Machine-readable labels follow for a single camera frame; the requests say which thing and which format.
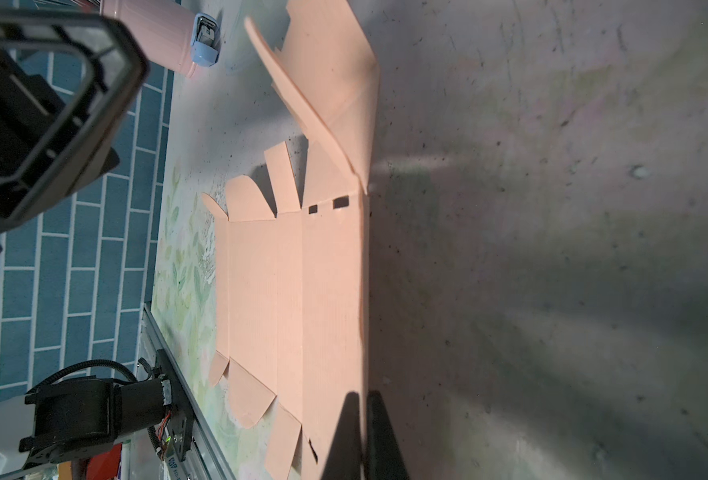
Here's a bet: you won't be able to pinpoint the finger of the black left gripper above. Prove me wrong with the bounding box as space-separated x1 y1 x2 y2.
0 8 149 234

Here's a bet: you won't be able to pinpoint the pink paper box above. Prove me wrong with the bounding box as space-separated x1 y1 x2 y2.
202 1 380 479

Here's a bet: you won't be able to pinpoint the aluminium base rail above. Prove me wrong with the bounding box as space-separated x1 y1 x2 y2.
139 302 235 479

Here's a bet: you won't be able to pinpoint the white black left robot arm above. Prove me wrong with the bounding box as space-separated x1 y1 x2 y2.
0 9 172 479

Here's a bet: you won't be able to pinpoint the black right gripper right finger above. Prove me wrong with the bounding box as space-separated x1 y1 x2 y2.
365 391 410 480

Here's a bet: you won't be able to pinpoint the pink metal pencil bucket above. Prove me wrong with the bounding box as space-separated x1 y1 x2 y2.
100 0 198 78

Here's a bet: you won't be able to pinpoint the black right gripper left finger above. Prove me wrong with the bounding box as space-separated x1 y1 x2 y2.
321 392 362 480

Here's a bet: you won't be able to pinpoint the light blue small stapler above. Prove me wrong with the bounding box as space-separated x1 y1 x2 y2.
191 13 219 67

